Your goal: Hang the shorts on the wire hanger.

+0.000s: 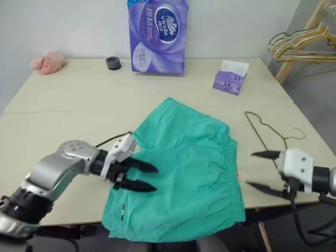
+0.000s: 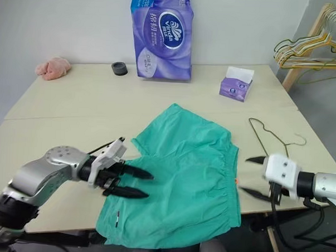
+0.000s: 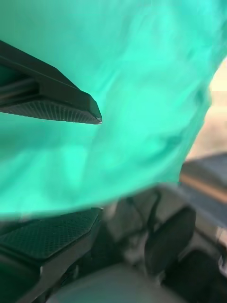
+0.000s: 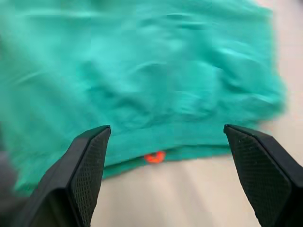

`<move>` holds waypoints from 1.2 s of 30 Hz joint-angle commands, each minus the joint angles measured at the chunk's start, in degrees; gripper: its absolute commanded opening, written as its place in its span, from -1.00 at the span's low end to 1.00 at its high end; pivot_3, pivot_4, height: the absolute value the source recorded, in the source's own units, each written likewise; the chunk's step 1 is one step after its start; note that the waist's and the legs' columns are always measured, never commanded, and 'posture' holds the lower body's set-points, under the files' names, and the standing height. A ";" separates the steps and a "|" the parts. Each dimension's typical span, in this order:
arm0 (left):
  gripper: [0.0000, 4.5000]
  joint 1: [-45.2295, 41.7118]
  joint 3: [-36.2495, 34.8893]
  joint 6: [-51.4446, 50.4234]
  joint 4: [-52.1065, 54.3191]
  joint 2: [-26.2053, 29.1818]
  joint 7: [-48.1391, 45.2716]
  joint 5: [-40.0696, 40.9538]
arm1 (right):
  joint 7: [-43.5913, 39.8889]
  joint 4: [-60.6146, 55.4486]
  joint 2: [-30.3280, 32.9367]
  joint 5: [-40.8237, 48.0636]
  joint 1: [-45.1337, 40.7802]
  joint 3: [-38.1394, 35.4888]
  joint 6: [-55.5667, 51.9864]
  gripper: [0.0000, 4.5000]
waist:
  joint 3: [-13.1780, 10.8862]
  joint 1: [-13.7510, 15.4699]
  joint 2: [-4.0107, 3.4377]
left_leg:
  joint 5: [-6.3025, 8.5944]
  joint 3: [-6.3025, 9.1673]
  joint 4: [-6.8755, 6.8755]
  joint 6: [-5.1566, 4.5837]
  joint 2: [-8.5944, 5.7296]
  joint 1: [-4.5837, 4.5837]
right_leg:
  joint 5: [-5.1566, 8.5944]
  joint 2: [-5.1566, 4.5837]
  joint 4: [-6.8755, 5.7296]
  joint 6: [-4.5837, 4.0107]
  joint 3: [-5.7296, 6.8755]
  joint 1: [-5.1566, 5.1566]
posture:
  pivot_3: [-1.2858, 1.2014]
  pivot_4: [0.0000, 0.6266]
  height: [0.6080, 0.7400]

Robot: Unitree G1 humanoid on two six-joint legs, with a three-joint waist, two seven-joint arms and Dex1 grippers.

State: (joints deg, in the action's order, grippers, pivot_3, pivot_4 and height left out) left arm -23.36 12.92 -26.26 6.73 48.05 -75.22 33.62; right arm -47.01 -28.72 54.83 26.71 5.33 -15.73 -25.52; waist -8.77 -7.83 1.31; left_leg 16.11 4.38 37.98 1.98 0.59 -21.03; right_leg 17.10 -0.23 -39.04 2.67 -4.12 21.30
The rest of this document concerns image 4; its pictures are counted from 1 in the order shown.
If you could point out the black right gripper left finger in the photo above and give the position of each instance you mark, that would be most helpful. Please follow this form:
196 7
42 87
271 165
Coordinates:
61 179

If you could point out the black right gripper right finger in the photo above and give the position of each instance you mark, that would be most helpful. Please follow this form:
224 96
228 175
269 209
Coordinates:
265 172

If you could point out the green shorts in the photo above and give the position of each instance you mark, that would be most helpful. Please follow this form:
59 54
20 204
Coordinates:
142 71

